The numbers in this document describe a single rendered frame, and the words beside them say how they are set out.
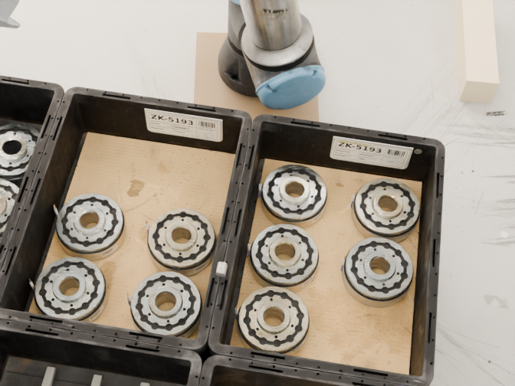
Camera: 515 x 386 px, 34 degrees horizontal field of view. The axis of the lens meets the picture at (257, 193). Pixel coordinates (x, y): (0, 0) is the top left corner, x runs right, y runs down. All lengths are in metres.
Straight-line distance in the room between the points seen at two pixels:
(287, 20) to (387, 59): 0.46
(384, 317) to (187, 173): 0.39
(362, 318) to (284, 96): 0.39
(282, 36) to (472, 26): 0.53
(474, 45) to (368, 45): 0.21
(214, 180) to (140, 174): 0.12
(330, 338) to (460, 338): 0.27
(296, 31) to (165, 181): 0.32
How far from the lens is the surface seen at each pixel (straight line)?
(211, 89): 1.60
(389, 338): 1.26
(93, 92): 1.35
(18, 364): 1.26
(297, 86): 1.37
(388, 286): 1.25
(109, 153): 1.40
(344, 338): 1.25
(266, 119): 1.30
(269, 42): 1.31
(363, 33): 1.75
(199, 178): 1.36
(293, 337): 1.21
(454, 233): 1.51
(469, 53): 1.68
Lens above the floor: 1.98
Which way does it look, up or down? 59 degrees down
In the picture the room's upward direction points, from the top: 3 degrees clockwise
